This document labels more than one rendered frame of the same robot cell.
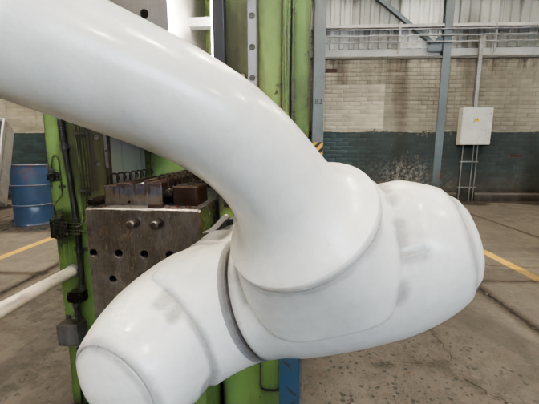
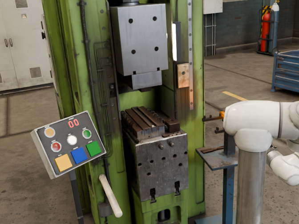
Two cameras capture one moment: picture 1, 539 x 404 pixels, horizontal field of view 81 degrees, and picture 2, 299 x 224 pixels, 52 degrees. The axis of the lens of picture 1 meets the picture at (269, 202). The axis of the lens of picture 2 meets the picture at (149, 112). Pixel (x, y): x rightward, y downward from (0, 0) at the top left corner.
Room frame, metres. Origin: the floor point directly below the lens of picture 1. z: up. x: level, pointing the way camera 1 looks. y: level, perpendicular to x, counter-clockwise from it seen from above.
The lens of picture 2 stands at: (-0.68, 1.23, 1.83)
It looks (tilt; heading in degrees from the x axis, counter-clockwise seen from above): 21 degrees down; 336
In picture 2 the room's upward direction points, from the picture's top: 4 degrees counter-clockwise
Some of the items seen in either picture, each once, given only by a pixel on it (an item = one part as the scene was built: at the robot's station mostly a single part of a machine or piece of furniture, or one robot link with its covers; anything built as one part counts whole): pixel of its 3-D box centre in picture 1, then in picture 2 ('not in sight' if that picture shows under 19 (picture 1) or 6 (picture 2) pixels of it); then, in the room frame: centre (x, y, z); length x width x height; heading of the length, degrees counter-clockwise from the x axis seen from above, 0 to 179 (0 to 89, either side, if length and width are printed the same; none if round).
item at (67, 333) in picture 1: (73, 331); (105, 209); (1.20, 0.80, 0.36); 0.09 x 0.07 x 0.12; 85
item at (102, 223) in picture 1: (176, 249); (149, 150); (1.26, 0.38, 0.69); 0.56 x 0.38 x 0.45; 175
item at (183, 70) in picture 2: not in sight; (183, 75); (1.15, 0.13, 1.27); 0.09 x 0.02 x 0.17; 85
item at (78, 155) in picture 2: not in sight; (78, 155); (0.90, 0.98, 1.01); 0.07 x 0.05 x 0.07; 110
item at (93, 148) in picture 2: not in sight; (93, 148); (0.93, 0.88, 1.01); 0.07 x 0.05 x 0.07; 110
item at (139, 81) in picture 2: not in sight; (136, 73); (1.26, 0.44, 1.32); 0.42 x 0.20 x 0.10; 175
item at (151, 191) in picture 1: (160, 185); (140, 121); (1.26, 0.44, 0.96); 0.42 x 0.20 x 0.09; 175
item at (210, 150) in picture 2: not in sight; (237, 143); (0.94, -0.20, 0.73); 0.60 x 0.04 x 0.01; 84
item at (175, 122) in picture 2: (191, 193); (171, 124); (1.09, 0.27, 0.95); 0.12 x 0.08 x 0.06; 175
